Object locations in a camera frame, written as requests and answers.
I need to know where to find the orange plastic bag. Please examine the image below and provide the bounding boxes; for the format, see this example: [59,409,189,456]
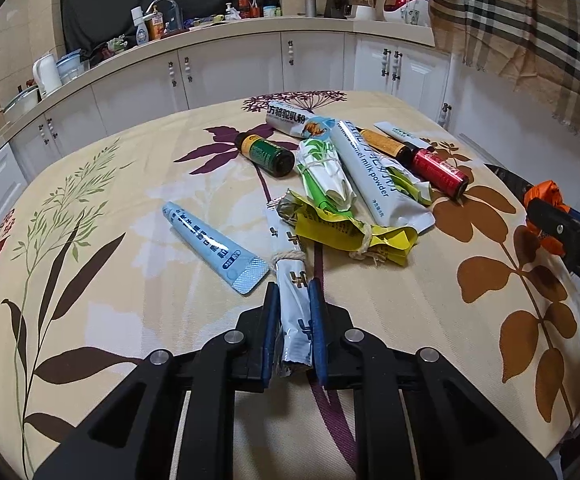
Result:
[523,180,570,257]

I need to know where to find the light blue tube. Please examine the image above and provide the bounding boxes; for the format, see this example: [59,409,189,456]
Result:
[162,202,269,295]

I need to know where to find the black lined trash bin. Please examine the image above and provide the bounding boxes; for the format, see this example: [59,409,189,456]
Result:
[484,162,580,231]

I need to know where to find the white kitchen cabinets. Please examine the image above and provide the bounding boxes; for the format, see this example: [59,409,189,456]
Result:
[0,29,571,271]

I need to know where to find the yellow crumpled wrapper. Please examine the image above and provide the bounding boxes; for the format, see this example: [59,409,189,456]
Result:
[275,190,418,266]

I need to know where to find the white green tied packet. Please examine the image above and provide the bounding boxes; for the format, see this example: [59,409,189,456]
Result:
[295,138,356,217]

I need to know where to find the floral beige tablecloth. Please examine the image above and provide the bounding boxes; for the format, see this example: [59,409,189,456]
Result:
[0,92,580,479]

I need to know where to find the white milk powder pouch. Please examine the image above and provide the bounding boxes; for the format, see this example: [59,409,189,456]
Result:
[329,119,435,234]

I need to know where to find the dark green glass bottle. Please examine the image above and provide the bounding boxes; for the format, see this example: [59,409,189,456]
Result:
[235,132,295,178]

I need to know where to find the red label brown bottle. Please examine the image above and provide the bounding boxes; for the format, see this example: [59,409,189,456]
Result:
[396,144,468,200]

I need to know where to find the small white green tube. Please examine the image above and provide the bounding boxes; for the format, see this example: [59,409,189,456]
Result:
[373,122,434,151]

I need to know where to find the white blue snack packet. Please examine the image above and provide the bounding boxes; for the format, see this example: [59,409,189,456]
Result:
[266,101,337,139]

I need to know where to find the beige plaid hanging cloth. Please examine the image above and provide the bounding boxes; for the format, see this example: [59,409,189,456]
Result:
[430,0,580,139]

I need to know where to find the red white rice cooker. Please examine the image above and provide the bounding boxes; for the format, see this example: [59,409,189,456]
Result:
[383,0,431,27]

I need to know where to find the white detergent bottle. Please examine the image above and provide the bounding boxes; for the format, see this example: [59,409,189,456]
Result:
[130,6,150,46]

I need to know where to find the steel thermos bottle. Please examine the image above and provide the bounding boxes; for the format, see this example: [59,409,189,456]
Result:
[304,0,317,18]

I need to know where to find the black knife block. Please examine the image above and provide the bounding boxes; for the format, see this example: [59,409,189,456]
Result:
[323,0,348,20]

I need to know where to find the chrome sink faucet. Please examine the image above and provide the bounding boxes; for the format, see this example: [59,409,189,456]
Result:
[145,0,185,37]

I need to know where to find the white electric kettle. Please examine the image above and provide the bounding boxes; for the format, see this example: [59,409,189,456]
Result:
[32,52,62,99]

